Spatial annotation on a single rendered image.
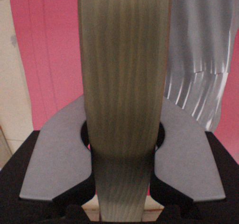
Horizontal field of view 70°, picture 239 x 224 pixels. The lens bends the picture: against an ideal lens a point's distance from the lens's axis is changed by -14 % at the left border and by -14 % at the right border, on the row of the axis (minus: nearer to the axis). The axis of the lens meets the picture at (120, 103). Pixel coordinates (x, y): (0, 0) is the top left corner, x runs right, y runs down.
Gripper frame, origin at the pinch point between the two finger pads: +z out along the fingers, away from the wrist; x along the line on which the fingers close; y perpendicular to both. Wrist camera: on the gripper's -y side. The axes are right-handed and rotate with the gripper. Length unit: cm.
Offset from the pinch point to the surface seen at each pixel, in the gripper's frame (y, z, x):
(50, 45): -2.2, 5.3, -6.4
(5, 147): 10.1, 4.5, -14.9
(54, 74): 0.6, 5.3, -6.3
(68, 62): -0.5, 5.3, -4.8
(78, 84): 1.7, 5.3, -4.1
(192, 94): 2.3, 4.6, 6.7
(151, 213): 25.4, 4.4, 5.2
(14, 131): 7.9, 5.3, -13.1
